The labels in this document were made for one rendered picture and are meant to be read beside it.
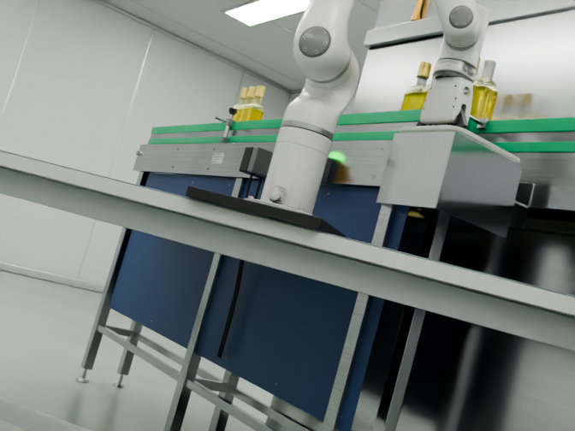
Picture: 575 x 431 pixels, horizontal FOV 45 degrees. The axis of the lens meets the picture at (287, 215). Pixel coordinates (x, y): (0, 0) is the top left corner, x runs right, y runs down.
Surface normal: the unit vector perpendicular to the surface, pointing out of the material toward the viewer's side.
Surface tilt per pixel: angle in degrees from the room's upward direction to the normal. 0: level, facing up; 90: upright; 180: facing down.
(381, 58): 90
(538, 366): 90
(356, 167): 90
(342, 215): 90
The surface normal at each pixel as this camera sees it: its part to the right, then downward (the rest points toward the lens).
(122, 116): 0.56, 0.07
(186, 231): -0.25, -0.16
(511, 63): -0.78, -0.27
